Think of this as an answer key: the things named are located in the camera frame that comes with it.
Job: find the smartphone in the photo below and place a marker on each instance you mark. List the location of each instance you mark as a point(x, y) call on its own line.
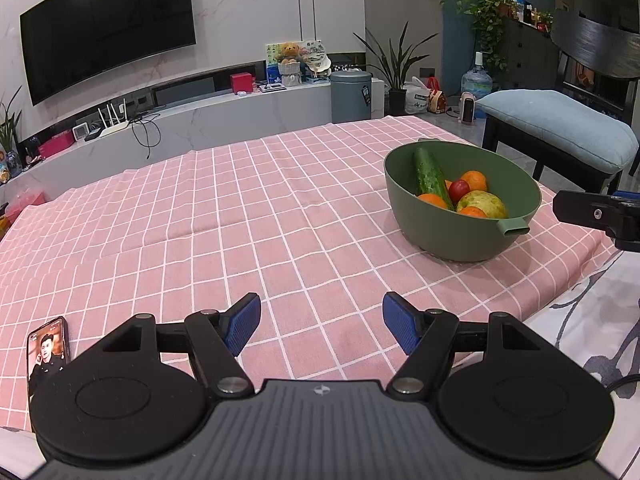
point(47, 355)

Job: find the pink box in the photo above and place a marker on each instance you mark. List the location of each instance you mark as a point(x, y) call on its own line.
point(56, 145)

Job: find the potted snake plant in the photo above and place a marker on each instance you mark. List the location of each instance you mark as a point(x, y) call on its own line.
point(397, 67)

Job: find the white router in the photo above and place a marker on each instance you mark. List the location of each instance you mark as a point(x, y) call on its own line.
point(113, 125)

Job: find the yellow-green guava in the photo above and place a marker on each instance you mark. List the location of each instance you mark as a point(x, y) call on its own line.
point(487, 202)

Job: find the dark cabinet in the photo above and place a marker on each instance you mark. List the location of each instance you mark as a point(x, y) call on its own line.
point(532, 55)

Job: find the red plum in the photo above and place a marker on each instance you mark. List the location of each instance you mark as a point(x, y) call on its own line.
point(458, 191)

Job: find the white plastic bag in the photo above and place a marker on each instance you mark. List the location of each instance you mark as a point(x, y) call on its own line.
point(417, 97)

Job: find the black chair with blue cushion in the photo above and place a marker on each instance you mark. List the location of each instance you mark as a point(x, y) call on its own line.
point(555, 125)

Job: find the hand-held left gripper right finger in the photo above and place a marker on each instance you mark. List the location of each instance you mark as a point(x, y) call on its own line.
point(402, 325)

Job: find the large orange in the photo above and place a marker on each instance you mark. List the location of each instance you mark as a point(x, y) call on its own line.
point(474, 181)

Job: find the brown teddy bear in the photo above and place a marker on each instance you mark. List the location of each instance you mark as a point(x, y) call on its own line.
point(290, 53)

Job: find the dark wooden chair back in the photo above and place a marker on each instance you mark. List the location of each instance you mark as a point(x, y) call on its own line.
point(595, 42)

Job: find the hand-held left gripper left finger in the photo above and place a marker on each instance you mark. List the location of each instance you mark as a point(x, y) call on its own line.
point(242, 325)

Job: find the small white heater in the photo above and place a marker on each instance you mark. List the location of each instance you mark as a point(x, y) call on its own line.
point(467, 108)

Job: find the leafy green houseplant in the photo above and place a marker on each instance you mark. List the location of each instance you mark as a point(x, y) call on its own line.
point(487, 15)

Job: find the green bowl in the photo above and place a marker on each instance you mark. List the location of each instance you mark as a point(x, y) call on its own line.
point(450, 232)

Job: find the green cucumber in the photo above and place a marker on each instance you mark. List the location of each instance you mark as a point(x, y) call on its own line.
point(431, 177)

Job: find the small white clock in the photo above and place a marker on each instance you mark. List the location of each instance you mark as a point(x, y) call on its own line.
point(81, 132)

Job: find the grey television cabinet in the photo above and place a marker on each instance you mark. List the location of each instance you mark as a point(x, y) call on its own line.
point(210, 120)

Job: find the black wall television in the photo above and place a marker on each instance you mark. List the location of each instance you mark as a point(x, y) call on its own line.
point(110, 30)

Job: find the round paper fan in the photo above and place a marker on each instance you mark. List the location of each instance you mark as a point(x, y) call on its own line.
point(316, 57)

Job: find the red and brown bag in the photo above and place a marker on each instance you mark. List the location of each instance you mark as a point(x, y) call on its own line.
point(437, 102)

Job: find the potted green plant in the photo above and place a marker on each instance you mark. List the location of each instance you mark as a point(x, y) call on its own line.
point(10, 125)

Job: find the white patterned cloth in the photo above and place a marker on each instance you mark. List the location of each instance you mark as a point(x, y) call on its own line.
point(590, 320)

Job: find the blue water bottle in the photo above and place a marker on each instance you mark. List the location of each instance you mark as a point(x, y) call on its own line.
point(476, 82)

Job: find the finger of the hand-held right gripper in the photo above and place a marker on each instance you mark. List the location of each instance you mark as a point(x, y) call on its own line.
point(582, 207)

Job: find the grey trash can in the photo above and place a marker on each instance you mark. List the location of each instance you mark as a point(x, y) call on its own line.
point(351, 97)

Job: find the red box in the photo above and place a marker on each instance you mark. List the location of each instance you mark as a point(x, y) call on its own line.
point(242, 84)

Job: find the pink checked tablecloth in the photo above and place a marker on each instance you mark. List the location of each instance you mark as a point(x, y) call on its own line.
point(250, 220)

